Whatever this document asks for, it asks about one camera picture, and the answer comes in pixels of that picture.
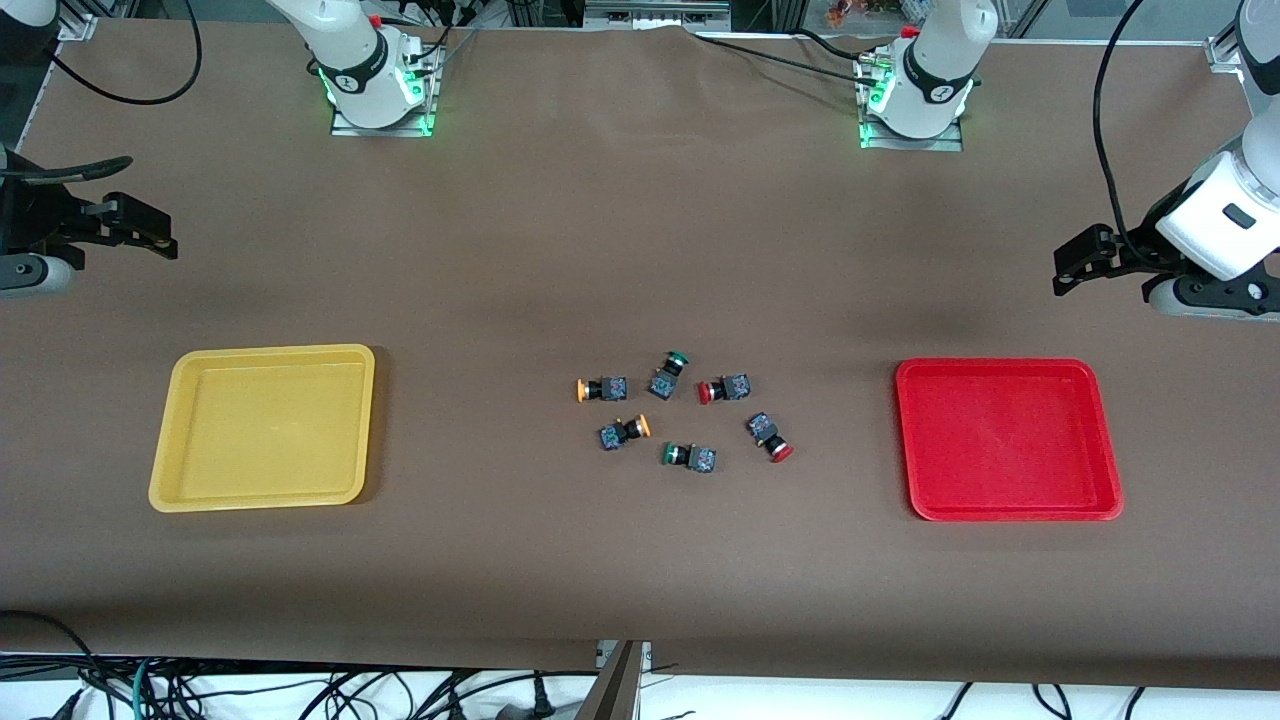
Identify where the black base power cable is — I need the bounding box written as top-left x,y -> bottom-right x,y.
685,28 -> 883,87

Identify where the red mushroom push button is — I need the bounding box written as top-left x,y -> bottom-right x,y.
697,373 -> 753,406
745,411 -> 795,464

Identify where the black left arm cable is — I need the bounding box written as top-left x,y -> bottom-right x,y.
1091,0 -> 1151,263

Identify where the black power plug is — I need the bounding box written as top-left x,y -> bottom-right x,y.
498,688 -> 557,720

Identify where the aluminium right arm base plate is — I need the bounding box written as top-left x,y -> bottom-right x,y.
330,30 -> 441,139

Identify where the grey metal box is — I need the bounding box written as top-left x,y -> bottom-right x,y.
583,0 -> 733,31

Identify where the brown table cover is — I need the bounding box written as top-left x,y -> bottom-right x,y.
0,18 -> 1280,691

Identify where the aluminium left arm base plate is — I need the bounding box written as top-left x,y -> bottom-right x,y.
856,50 -> 967,153

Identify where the yellow plastic tray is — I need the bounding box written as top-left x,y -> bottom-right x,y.
148,344 -> 376,514

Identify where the red plastic tray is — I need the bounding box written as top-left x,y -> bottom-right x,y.
895,358 -> 1125,523

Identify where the green floor cable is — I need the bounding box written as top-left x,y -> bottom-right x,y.
128,655 -> 159,720

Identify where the green mushroom push button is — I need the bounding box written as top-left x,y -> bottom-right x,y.
662,441 -> 718,475
647,351 -> 692,401

